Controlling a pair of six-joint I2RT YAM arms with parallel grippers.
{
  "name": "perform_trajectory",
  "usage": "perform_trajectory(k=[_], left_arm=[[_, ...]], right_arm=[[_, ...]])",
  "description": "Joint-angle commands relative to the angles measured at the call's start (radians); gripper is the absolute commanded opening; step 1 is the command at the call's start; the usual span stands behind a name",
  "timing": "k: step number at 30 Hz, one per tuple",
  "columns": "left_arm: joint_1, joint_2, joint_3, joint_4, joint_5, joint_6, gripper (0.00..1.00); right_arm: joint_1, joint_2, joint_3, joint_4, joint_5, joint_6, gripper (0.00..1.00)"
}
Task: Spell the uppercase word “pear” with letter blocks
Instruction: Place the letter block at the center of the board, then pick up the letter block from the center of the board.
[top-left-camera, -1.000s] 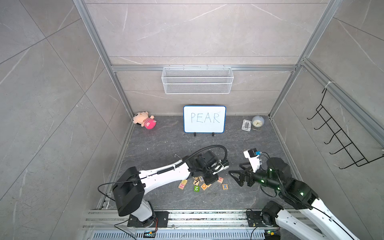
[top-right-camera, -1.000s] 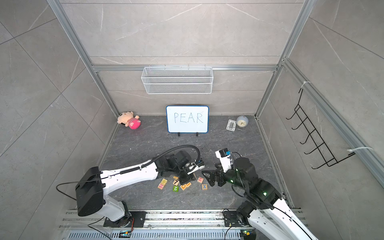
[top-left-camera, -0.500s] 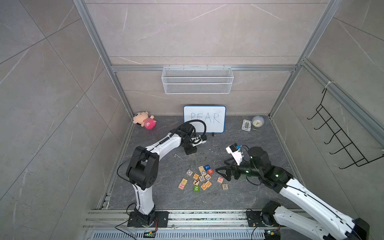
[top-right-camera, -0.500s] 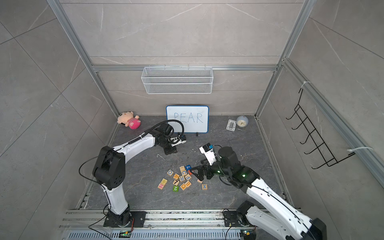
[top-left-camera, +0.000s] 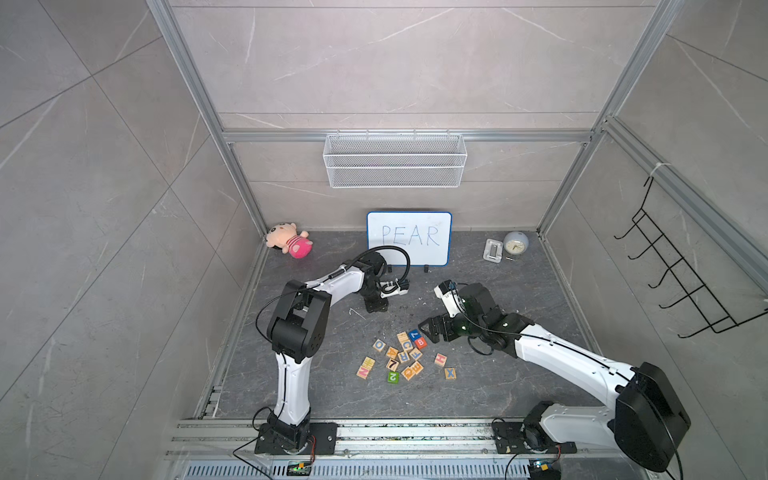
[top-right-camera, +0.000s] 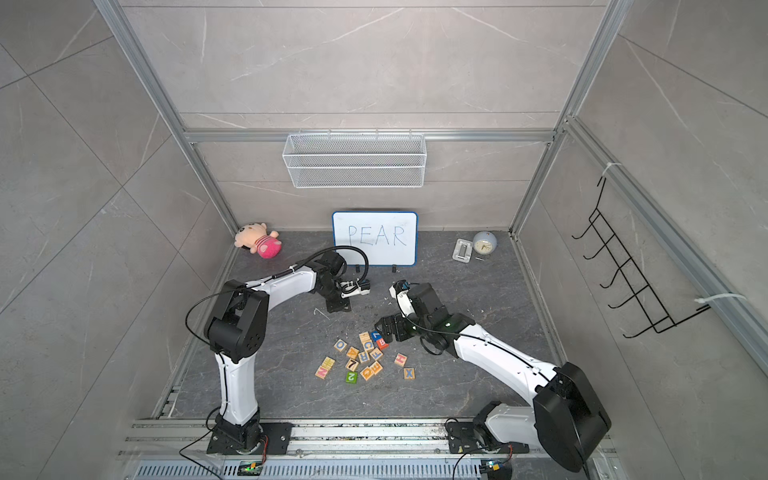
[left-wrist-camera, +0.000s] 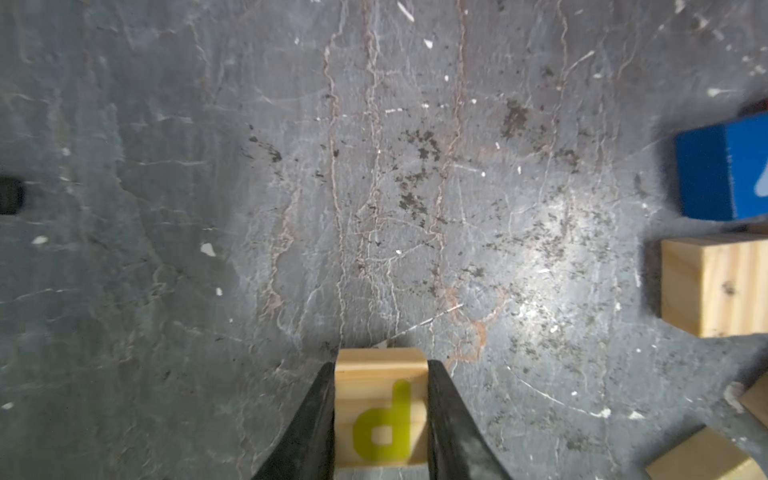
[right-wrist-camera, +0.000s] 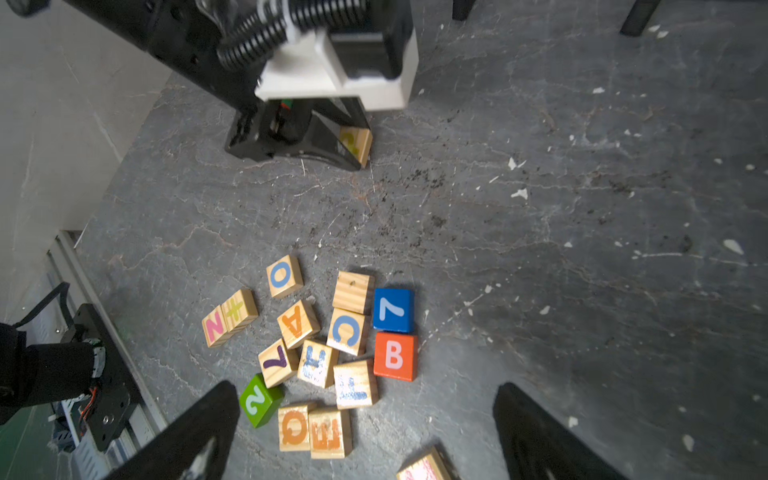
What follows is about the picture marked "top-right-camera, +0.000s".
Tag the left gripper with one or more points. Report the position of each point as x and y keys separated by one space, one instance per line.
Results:
x=337 y=307

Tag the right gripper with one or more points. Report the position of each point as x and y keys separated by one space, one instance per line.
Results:
x=389 y=321

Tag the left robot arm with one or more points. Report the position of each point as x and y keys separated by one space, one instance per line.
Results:
x=236 y=330

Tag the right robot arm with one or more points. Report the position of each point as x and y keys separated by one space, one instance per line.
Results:
x=562 y=415

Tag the wooden block pink H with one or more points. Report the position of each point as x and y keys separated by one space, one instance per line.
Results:
x=400 y=359

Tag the plain wooden block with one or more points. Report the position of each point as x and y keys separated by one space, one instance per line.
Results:
x=365 y=338

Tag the wooden block yellow symbol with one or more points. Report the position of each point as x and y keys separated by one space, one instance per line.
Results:
x=327 y=363

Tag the wooden block purple 7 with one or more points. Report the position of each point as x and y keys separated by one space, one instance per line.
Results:
x=352 y=365

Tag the wooden block pink N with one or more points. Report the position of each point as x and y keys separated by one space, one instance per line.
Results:
x=322 y=372

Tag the small white rectangular box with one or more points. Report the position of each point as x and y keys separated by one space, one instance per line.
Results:
x=463 y=251

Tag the pink plush toy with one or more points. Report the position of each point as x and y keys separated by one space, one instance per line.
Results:
x=257 y=240

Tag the round white clock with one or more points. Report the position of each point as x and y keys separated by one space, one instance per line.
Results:
x=485 y=243

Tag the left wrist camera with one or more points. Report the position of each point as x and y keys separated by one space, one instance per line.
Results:
x=354 y=288

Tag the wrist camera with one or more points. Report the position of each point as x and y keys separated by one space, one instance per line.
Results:
x=400 y=289
x=354 y=288

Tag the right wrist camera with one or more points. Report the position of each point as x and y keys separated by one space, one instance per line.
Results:
x=400 y=289

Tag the whiteboard with blue frame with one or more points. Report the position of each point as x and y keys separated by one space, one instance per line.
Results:
x=386 y=237

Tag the white wire basket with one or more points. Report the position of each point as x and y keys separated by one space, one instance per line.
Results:
x=355 y=160

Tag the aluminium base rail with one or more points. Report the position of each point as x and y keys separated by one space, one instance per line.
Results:
x=421 y=448

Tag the black wall hook rack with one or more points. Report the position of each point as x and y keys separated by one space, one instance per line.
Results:
x=655 y=316

